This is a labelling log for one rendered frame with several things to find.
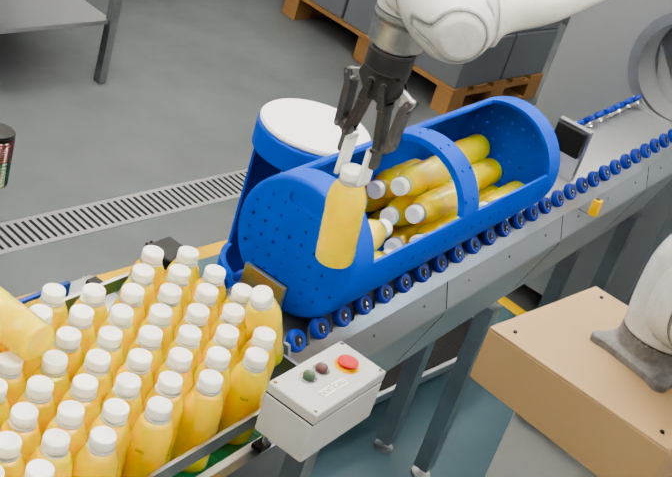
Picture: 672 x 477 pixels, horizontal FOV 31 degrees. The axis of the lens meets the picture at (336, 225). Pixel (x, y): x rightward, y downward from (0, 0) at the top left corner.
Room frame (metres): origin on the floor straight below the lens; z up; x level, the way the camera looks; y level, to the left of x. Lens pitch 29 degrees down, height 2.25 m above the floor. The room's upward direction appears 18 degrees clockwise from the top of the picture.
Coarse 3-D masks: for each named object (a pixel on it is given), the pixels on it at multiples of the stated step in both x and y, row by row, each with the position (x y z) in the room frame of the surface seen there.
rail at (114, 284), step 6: (120, 276) 1.88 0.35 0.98; (126, 276) 1.89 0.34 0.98; (102, 282) 1.84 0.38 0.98; (108, 282) 1.85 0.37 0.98; (114, 282) 1.86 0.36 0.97; (120, 282) 1.87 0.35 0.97; (108, 288) 1.85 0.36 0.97; (114, 288) 1.86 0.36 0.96; (120, 288) 1.88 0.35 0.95; (72, 294) 1.77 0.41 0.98; (78, 294) 1.78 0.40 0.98; (108, 294) 1.85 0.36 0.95; (66, 300) 1.75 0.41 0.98; (72, 300) 1.77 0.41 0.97
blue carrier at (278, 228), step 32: (416, 128) 2.41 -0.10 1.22; (448, 128) 2.74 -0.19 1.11; (480, 128) 2.79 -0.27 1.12; (512, 128) 2.75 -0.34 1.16; (544, 128) 2.68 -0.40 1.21; (320, 160) 2.13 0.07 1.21; (352, 160) 2.36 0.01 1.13; (384, 160) 2.50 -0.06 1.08; (448, 160) 2.31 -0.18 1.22; (512, 160) 2.73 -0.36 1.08; (544, 160) 2.70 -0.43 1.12; (256, 192) 2.04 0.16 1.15; (288, 192) 2.01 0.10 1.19; (320, 192) 1.98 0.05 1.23; (512, 192) 2.48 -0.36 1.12; (544, 192) 2.65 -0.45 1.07; (256, 224) 2.03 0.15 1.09; (288, 224) 2.00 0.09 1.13; (320, 224) 1.96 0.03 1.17; (448, 224) 2.23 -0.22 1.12; (480, 224) 2.37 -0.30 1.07; (256, 256) 2.02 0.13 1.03; (288, 256) 1.99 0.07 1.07; (384, 256) 2.02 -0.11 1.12; (416, 256) 2.13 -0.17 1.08; (288, 288) 1.98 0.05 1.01; (320, 288) 1.94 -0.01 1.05; (352, 288) 1.93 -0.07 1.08
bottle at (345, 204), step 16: (336, 192) 1.73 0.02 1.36; (352, 192) 1.73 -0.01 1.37; (336, 208) 1.72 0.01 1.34; (352, 208) 1.72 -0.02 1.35; (336, 224) 1.72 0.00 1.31; (352, 224) 1.73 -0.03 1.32; (320, 240) 1.74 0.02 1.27; (336, 240) 1.72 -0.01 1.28; (352, 240) 1.73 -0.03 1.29; (320, 256) 1.73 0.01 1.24; (336, 256) 1.73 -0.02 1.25; (352, 256) 1.75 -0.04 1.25
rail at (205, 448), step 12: (240, 420) 1.58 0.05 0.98; (252, 420) 1.61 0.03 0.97; (228, 432) 1.55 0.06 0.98; (240, 432) 1.58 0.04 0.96; (204, 444) 1.50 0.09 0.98; (216, 444) 1.53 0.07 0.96; (180, 456) 1.45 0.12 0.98; (192, 456) 1.47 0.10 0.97; (204, 456) 1.50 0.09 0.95; (168, 468) 1.42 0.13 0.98; (180, 468) 1.45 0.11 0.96
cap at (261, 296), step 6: (258, 288) 1.74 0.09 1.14; (264, 288) 1.74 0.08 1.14; (270, 288) 1.74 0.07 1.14; (252, 294) 1.73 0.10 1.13; (258, 294) 1.73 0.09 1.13; (264, 294) 1.73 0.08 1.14; (270, 294) 1.73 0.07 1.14; (252, 300) 1.72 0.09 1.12; (258, 300) 1.72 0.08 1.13; (264, 300) 1.72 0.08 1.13; (270, 300) 1.72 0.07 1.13; (258, 306) 1.72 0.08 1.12; (264, 306) 1.72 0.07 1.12
